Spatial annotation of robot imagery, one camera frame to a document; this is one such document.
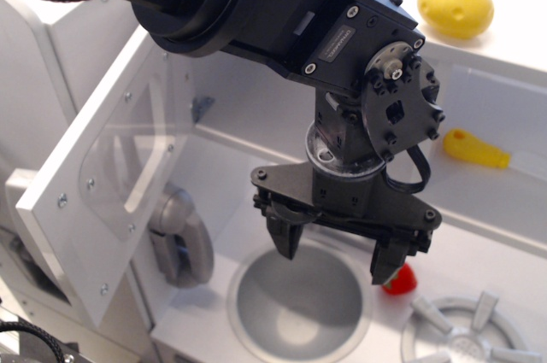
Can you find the yellow toy potato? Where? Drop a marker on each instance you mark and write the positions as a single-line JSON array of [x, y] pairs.
[[462, 19]]

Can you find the white toy kitchen unit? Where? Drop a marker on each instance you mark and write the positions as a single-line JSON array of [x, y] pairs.
[[240, 115]]

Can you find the red toy strawberry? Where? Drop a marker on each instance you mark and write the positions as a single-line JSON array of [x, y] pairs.
[[402, 283]]

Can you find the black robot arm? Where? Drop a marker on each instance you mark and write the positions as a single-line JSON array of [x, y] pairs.
[[265, 4]]

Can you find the grey toy stove burner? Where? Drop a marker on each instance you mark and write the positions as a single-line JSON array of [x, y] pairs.
[[462, 329]]

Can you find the white microwave door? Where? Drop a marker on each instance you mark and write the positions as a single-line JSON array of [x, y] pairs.
[[84, 212]]

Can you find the grey toy wall phone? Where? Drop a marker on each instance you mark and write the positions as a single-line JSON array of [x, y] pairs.
[[181, 242]]

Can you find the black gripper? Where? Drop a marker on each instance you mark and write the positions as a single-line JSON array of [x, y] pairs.
[[291, 196]]

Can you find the yellow handled toy knife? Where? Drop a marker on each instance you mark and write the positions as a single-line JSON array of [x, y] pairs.
[[464, 146]]

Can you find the grey toy sink bowl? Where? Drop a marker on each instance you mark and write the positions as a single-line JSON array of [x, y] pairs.
[[314, 308]]

